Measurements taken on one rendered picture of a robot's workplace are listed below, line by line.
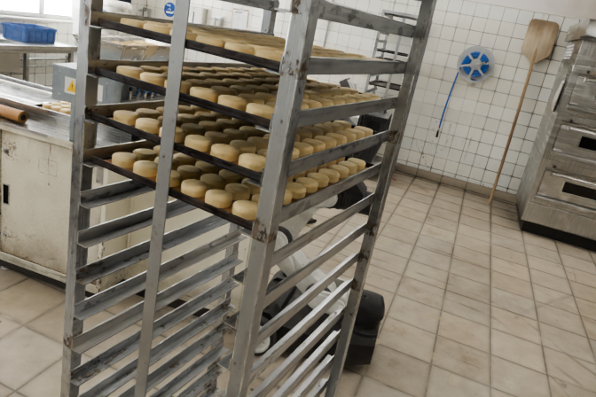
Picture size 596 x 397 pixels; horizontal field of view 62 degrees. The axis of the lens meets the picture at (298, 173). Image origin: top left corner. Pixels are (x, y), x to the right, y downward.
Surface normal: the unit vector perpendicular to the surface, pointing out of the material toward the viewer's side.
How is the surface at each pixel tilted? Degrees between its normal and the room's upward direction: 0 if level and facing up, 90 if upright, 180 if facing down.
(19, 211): 90
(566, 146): 90
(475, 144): 90
